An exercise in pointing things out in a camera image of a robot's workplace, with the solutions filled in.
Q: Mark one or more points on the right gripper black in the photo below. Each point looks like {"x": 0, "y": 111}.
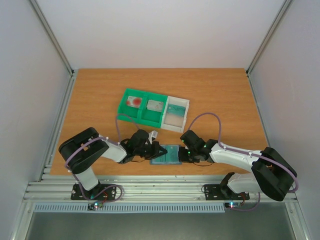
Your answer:
{"x": 184, "y": 155}

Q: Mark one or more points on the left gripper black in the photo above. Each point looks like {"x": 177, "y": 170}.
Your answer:
{"x": 156, "y": 147}

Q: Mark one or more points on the teal leather card holder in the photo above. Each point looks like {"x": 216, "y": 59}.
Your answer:
{"x": 158, "y": 161}

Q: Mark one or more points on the white translucent bin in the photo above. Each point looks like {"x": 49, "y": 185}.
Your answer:
{"x": 172, "y": 122}

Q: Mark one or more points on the teal VIP card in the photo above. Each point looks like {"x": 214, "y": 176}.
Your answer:
{"x": 171, "y": 158}
{"x": 176, "y": 110}

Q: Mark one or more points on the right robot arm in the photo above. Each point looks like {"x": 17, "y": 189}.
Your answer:
{"x": 267, "y": 171}

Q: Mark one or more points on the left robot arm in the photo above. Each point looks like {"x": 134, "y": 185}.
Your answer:
{"x": 85, "y": 148}

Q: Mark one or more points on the grey card in bin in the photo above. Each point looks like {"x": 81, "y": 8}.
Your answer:
{"x": 153, "y": 105}

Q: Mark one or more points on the card with red circles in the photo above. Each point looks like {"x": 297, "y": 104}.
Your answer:
{"x": 134, "y": 101}

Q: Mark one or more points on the green bin middle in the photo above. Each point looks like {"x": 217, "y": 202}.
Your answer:
{"x": 150, "y": 117}

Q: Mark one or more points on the green bin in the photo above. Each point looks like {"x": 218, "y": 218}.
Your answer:
{"x": 150, "y": 117}
{"x": 129, "y": 111}

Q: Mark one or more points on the green bin left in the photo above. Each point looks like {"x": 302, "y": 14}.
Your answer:
{"x": 129, "y": 111}

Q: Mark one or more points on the right status board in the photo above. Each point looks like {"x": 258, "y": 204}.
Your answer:
{"x": 232, "y": 204}

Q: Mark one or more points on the status board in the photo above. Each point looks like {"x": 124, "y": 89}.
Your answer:
{"x": 232, "y": 204}
{"x": 95, "y": 206}

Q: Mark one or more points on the left status board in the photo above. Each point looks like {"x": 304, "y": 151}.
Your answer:
{"x": 95, "y": 206}

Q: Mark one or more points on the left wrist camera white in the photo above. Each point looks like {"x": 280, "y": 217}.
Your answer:
{"x": 152, "y": 136}

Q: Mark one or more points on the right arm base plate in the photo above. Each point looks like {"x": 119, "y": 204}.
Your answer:
{"x": 213, "y": 192}

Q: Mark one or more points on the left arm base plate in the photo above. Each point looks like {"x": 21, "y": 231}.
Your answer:
{"x": 99, "y": 193}

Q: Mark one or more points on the aluminium rail front frame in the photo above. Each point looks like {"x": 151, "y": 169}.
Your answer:
{"x": 137, "y": 188}

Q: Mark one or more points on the grey slotted cable duct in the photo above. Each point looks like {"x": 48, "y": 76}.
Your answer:
{"x": 129, "y": 208}

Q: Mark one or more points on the left aluminium frame post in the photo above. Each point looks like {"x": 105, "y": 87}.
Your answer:
{"x": 46, "y": 26}

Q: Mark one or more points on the aluminium frame post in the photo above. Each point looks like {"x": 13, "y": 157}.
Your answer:
{"x": 269, "y": 34}
{"x": 46, "y": 26}

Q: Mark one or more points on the right aluminium frame post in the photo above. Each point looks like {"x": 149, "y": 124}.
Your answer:
{"x": 269, "y": 34}

